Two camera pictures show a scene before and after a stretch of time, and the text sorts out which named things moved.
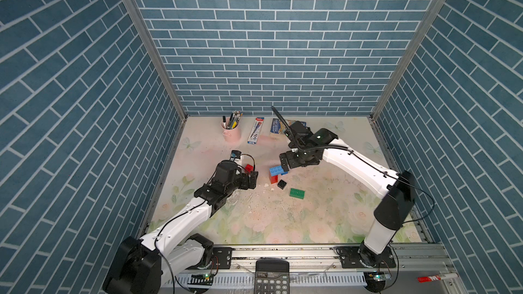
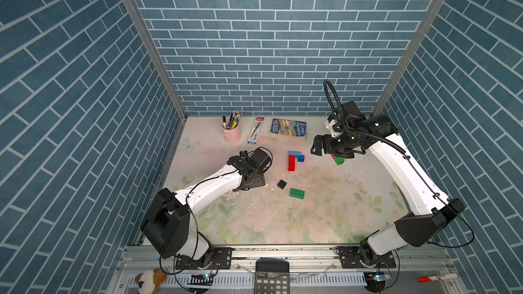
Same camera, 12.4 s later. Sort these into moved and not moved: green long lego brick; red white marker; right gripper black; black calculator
Moved: right gripper black
Not moved: red white marker; black calculator; green long lego brick
